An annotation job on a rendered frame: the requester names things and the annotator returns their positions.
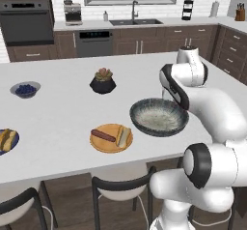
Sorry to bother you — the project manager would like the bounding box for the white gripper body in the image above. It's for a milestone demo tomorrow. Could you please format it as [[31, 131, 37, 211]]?
[[161, 88, 173, 101]]

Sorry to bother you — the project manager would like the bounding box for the dark grey speckled bowl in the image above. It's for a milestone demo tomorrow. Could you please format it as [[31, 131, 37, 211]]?
[[128, 98, 190, 138]]

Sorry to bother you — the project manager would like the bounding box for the pale hot dog bun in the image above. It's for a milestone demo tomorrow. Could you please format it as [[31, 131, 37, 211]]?
[[115, 126, 132, 149], [0, 129, 18, 153]]

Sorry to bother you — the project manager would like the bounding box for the brown sausage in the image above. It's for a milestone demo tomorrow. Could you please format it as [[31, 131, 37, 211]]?
[[90, 129, 117, 144], [0, 130, 8, 150]]

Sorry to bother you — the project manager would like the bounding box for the round wooden plate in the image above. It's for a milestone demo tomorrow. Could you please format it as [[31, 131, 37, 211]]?
[[89, 123, 134, 155]]

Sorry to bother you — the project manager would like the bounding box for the blue bowl of blueberries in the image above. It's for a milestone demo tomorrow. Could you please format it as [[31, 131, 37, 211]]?
[[9, 80, 42, 100]]

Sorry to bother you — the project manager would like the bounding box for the dark blue plate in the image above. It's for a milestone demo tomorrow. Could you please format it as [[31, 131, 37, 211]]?
[[0, 129, 20, 157]]

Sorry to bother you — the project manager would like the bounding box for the brown lower cupboards run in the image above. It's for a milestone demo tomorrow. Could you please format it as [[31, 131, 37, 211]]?
[[210, 25, 247, 86], [52, 24, 224, 61]]

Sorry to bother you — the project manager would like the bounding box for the succulent in black pot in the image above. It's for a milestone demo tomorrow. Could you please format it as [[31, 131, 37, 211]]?
[[89, 67, 118, 96]]

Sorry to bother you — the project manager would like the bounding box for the dark double sink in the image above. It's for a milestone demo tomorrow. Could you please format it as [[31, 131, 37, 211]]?
[[108, 17, 164, 27]]

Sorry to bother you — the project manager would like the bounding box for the grey dishwasher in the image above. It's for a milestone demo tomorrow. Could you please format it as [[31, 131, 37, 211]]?
[[75, 29, 115, 59]]

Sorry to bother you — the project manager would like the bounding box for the black and white jar rack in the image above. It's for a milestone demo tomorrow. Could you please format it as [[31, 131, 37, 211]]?
[[180, 0, 195, 21]]

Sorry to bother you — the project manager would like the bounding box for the dark sink tap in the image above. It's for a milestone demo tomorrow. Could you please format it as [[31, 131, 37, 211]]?
[[130, 0, 140, 22]]

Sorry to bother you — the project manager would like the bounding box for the white paper towel roll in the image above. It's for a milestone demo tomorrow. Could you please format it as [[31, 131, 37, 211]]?
[[209, 0, 221, 18]]

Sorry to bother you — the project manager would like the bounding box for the wooden knife block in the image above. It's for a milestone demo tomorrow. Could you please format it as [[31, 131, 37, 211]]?
[[234, 2, 246, 22]]

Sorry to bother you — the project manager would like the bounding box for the steel coffee machine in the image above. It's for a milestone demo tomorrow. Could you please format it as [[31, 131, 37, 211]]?
[[63, 0, 84, 27]]

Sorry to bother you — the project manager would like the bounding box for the brown drawer under oven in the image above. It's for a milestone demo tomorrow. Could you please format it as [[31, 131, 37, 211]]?
[[6, 44, 61, 63]]

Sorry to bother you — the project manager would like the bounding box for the steel wall oven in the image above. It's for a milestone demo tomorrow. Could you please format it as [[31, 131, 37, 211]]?
[[0, 0, 55, 47]]

